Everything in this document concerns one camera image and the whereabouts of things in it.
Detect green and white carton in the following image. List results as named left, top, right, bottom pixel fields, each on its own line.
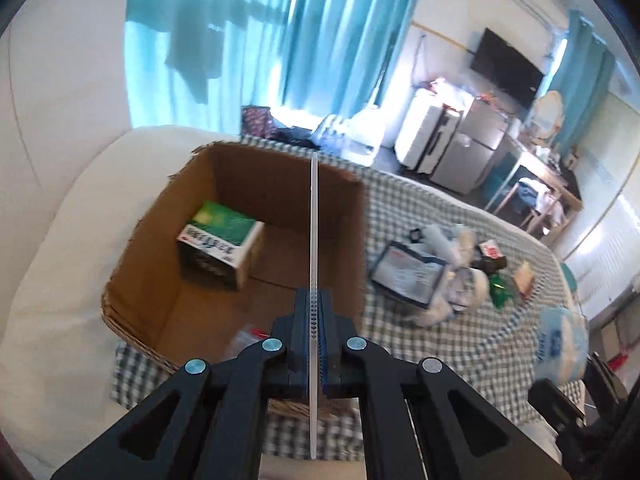
left=176, top=201, right=266, bottom=291

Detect pack of water bottles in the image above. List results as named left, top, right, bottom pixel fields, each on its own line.
left=310, top=114, right=351, bottom=153

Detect white tube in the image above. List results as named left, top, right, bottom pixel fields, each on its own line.
left=422, top=225, right=453, bottom=261

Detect thin clear sheet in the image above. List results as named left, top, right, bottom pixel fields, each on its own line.
left=308, top=152, right=321, bottom=461

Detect white plastic bag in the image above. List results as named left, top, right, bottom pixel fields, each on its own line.
left=345, top=105, right=388, bottom=166

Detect white suitcase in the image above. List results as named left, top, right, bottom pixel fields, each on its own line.
left=395, top=92, right=463, bottom=173

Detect white plastic bottle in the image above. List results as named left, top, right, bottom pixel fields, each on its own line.
left=425, top=267, right=493, bottom=327

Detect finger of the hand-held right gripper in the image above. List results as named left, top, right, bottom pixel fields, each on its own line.
left=527, top=379, right=587, bottom=433

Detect sheer light blue curtain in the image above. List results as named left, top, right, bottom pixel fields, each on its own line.
left=122, top=0, right=296, bottom=131

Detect wooden desk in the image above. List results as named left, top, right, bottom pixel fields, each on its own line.
left=482, top=135, right=583, bottom=241

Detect blue and white tissue pack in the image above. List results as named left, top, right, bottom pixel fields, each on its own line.
left=534, top=306, right=590, bottom=383

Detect black wall television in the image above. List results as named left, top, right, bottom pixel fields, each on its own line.
left=470, top=28, right=545, bottom=109

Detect dark bottle with red label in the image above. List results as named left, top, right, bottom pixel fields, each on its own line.
left=470, top=240, right=508, bottom=273

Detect small brown box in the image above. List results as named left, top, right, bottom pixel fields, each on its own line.
left=514, top=260, right=536, bottom=298

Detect teal curtain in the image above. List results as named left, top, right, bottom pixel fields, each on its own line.
left=277, top=0, right=431, bottom=118
left=545, top=10, right=617, bottom=161

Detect white sofa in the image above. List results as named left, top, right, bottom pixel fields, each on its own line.
left=0, top=125, right=241, bottom=480

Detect green packet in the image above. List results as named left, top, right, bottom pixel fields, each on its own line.
left=487, top=272, right=518, bottom=310

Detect clear bag with red label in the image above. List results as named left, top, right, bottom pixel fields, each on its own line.
left=220, top=325, right=273, bottom=361

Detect cardboard box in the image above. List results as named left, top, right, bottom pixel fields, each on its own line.
left=101, top=141, right=368, bottom=421

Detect clothes on chair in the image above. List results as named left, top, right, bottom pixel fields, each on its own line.
left=515, top=177, right=566, bottom=226

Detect green checkered tablecloth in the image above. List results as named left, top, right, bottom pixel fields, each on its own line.
left=112, top=135, right=586, bottom=461

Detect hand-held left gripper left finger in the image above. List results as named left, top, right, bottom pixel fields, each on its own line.
left=50, top=289, right=318, bottom=480

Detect round standing mirror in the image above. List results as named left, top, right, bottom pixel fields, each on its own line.
left=525, top=91, right=565, bottom=143

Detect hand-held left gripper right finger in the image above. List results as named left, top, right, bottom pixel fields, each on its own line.
left=319, top=289, right=573, bottom=480

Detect dark patterned bag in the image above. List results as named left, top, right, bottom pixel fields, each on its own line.
left=241, top=105, right=278, bottom=138

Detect teal chair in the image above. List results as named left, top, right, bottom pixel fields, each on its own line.
left=562, top=262, right=582, bottom=306

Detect silver refrigerator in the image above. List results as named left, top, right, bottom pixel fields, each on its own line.
left=432, top=97, right=508, bottom=195

